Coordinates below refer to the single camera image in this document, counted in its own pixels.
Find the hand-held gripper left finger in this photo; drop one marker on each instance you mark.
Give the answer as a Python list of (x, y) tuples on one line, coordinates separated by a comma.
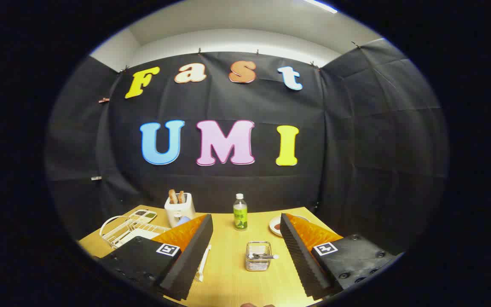
[(190, 256)]

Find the toast bread slice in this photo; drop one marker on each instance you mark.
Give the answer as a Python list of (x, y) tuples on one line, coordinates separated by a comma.
[(172, 197), (181, 197)]

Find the red meat piece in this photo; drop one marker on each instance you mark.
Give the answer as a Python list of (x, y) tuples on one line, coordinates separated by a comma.
[(276, 225)]

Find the black backdrop cloth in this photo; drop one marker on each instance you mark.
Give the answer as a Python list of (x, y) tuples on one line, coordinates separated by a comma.
[(228, 183)]

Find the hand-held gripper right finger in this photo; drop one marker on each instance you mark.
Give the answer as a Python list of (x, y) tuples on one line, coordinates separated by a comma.
[(303, 260)]

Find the blue plate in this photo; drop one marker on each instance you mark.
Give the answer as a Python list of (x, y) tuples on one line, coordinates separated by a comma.
[(183, 221)]

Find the white toaster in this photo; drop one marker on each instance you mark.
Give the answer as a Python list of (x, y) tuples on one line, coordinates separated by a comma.
[(181, 209)]

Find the white dish with meat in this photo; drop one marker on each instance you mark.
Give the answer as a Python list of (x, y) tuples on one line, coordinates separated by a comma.
[(274, 230)]

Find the green label drink bottle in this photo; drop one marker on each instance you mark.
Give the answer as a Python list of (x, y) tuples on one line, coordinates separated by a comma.
[(240, 215)]

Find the white ribbed drip tray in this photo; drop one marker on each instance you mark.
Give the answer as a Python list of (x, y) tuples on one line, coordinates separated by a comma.
[(143, 234)]

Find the divided white grain tray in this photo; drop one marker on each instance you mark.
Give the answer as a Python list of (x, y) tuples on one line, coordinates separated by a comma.
[(145, 214)]

